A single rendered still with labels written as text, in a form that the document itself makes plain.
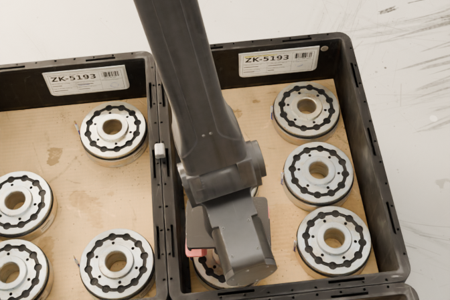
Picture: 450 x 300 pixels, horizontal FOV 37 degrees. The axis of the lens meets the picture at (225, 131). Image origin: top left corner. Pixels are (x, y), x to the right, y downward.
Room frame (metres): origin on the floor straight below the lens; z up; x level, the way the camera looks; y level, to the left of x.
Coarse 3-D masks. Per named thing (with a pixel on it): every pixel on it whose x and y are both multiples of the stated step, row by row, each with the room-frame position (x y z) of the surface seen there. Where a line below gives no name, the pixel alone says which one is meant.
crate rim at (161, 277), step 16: (0, 64) 0.63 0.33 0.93; (16, 64) 0.63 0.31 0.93; (32, 64) 0.63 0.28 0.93; (48, 64) 0.63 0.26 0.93; (64, 64) 0.63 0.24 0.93; (80, 64) 0.63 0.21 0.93; (96, 64) 0.63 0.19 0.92; (160, 160) 0.45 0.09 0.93; (160, 176) 0.43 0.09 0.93; (160, 192) 0.40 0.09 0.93; (160, 208) 0.38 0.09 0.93; (160, 224) 0.36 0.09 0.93; (160, 240) 0.33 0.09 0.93; (160, 256) 0.32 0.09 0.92; (160, 272) 0.29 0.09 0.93; (160, 288) 0.27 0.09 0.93
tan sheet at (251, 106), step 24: (240, 96) 0.62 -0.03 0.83; (264, 96) 0.62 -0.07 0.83; (336, 96) 0.61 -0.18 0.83; (240, 120) 0.58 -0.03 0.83; (264, 120) 0.57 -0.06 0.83; (264, 144) 0.53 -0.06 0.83; (288, 144) 0.53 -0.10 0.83; (336, 144) 0.52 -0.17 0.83; (264, 192) 0.45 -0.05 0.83; (288, 216) 0.40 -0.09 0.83; (360, 216) 0.40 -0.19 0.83; (288, 240) 0.37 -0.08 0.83; (336, 240) 0.36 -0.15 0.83; (192, 264) 0.34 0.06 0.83; (288, 264) 0.33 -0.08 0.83; (192, 288) 0.30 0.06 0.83
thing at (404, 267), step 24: (216, 48) 0.65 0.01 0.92; (240, 48) 0.64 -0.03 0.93; (264, 48) 0.64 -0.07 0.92; (360, 96) 0.54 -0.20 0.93; (168, 120) 0.52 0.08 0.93; (168, 144) 0.48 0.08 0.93; (168, 168) 0.45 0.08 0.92; (384, 168) 0.42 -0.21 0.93; (168, 192) 0.40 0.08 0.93; (384, 192) 0.39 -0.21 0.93; (168, 216) 0.37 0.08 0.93; (168, 240) 0.33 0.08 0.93; (168, 264) 0.30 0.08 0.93; (408, 264) 0.29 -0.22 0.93; (240, 288) 0.27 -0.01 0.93; (264, 288) 0.27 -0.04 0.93; (288, 288) 0.26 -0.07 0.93; (312, 288) 0.26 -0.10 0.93; (336, 288) 0.26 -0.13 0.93
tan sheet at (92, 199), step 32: (0, 128) 0.58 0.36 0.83; (32, 128) 0.58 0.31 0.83; (64, 128) 0.58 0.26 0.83; (0, 160) 0.52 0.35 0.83; (32, 160) 0.52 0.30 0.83; (64, 160) 0.52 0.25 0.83; (64, 192) 0.46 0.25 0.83; (96, 192) 0.46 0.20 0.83; (128, 192) 0.46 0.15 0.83; (64, 224) 0.41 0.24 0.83; (96, 224) 0.41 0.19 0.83; (128, 224) 0.40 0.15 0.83; (64, 256) 0.36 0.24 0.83; (64, 288) 0.31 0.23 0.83
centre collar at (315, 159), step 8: (312, 160) 0.47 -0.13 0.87; (320, 160) 0.47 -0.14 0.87; (328, 160) 0.47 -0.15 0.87; (304, 168) 0.46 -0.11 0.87; (328, 168) 0.46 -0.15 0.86; (304, 176) 0.45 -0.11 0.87; (312, 176) 0.45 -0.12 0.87; (328, 176) 0.45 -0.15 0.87; (312, 184) 0.44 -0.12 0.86; (320, 184) 0.44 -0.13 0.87
